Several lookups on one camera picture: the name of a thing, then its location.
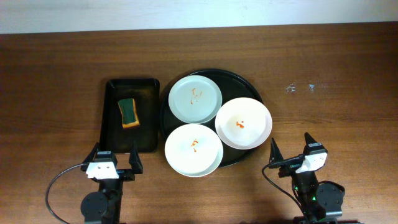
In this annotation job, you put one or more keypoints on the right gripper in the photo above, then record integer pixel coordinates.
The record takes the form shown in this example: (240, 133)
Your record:
(289, 170)

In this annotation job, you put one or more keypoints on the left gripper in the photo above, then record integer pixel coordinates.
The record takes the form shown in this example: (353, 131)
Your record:
(125, 173)

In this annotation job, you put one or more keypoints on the green and orange sponge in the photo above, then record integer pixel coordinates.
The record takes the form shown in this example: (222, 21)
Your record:
(128, 112)

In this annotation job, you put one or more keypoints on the white plate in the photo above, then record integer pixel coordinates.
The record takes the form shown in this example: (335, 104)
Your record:
(243, 123)
(193, 150)

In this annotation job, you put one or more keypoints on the white plate front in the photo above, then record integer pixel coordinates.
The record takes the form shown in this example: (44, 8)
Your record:
(193, 150)

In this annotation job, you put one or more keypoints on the pale grey plate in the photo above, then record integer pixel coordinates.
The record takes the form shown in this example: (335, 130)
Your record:
(195, 99)

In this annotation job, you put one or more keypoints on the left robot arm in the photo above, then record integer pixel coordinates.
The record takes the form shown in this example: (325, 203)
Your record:
(104, 205)

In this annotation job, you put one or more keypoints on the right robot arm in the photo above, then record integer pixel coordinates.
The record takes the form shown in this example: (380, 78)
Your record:
(319, 202)

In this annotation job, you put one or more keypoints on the rectangular black tray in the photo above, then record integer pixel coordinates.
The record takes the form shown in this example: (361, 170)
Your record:
(144, 137)

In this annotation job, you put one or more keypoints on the round black tray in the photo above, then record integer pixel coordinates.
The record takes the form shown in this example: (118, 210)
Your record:
(232, 86)

